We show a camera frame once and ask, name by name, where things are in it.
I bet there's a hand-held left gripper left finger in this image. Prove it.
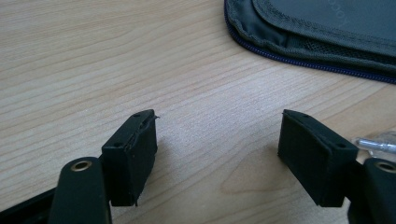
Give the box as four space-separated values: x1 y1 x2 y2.
101 108 159 207

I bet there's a grey zippered fabric pouch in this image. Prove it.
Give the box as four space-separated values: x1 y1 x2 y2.
223 0 396 85

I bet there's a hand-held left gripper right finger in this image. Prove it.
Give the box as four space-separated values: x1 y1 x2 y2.
277 108 360 208

